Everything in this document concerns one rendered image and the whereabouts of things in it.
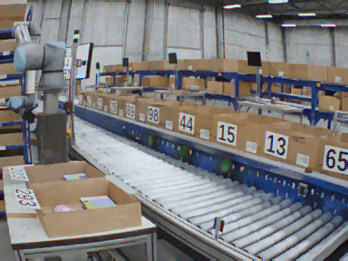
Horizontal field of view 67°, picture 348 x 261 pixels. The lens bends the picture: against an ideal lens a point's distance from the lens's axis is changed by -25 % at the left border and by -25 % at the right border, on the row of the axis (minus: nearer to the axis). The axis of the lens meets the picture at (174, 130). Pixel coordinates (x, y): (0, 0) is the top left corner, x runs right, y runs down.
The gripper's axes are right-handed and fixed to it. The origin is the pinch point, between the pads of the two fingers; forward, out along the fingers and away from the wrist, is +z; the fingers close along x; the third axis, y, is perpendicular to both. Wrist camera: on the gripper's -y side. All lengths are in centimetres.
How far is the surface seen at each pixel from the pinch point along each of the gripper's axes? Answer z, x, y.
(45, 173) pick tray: -5, 90, 14
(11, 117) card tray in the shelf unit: -26.9, -19.9, 14.7
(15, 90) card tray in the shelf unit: -34.0, -22.8, -7.1
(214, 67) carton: 438, -475, -277
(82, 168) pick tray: 13, 89, 2
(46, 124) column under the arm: -11, 68, -7
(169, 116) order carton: 71, 45, -48
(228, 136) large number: 73, 105, -50
